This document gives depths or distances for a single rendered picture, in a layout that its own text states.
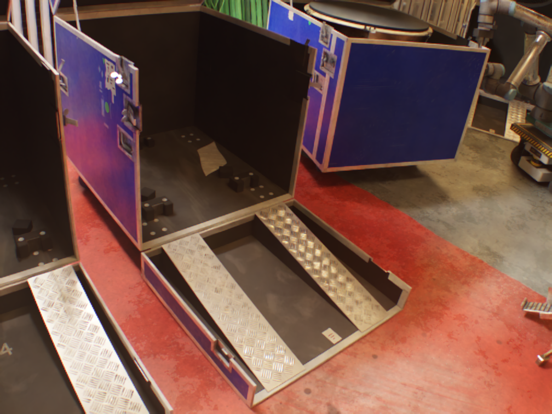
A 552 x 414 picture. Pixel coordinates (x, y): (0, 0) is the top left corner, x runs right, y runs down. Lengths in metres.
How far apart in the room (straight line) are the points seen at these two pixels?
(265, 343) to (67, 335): 0.74
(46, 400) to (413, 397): 1.33
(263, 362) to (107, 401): 0.58
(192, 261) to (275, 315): 0.42
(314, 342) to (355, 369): 0.20
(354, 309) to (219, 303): 0.59
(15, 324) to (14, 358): 0.17
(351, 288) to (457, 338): 0.53
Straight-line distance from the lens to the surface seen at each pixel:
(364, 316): 2.13
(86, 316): 1.91
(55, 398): 1.82
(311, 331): 2.02
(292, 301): 2.12
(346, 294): 2.17
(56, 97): 1.74
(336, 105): 2.66
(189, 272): 2.03
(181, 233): 2.18
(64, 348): 1.84
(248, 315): 1.95
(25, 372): 1.91
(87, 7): 2.68
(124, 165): 1.99
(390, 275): 2.21
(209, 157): 2.80
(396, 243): 2.66
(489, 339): 2.32
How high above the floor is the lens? 1.48
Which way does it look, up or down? 31 degrees down
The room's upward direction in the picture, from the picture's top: 8 degrees clockwise
